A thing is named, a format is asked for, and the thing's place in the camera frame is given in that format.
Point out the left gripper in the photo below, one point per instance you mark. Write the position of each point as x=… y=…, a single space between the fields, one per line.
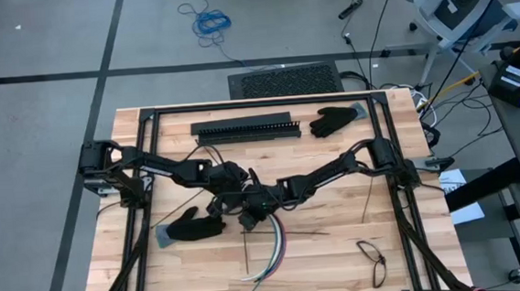
x=228 y=180

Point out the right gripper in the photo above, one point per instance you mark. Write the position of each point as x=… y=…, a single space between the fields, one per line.
x=266 y=199

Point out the black work glove grey cuff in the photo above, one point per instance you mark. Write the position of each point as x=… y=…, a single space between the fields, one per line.
x=332 y=121
x=192 y=230

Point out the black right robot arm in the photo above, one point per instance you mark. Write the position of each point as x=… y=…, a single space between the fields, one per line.
x=335 y=170

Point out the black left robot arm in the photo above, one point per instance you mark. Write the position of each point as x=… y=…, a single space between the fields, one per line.
x=160 y=166

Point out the black raceway cover strip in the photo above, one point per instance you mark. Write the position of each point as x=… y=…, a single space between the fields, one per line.
x=240 y=120

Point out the black eyeglasses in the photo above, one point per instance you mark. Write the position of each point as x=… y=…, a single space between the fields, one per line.
x=380 y=260

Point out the black perforated case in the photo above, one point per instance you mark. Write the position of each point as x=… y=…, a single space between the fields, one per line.
x=287 y=81

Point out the white paper sheet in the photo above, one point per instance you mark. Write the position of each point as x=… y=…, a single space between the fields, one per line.
x=469 y=213

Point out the black desk crossbar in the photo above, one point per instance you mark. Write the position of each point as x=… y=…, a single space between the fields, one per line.
x=483 y=185

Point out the black caster wheel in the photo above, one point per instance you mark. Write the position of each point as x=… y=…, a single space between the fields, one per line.
x=516 y=276

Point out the black box with labels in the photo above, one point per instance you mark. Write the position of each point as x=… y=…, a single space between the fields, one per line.
x=508 y=84

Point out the black aluminium frame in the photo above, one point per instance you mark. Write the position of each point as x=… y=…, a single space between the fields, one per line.
x=261 y=103

